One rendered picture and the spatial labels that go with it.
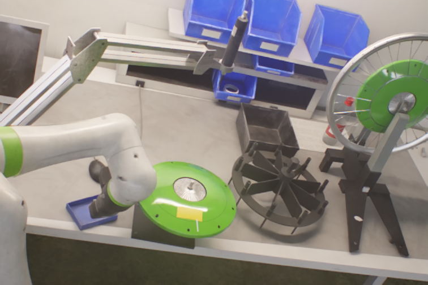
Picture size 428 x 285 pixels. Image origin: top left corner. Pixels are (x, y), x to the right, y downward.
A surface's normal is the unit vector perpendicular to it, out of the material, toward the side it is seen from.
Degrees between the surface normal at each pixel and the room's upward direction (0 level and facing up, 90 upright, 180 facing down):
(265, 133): 0
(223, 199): 17
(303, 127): 0
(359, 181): 90
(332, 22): 90
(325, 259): 0
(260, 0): 90
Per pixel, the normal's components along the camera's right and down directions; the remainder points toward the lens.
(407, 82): 0.16, 0.48
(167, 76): 0.29, -0.76
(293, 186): -0.46, 0.42
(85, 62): 0.49, 0.64
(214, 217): 0.51, -0.50
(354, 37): -0.94, -0.20
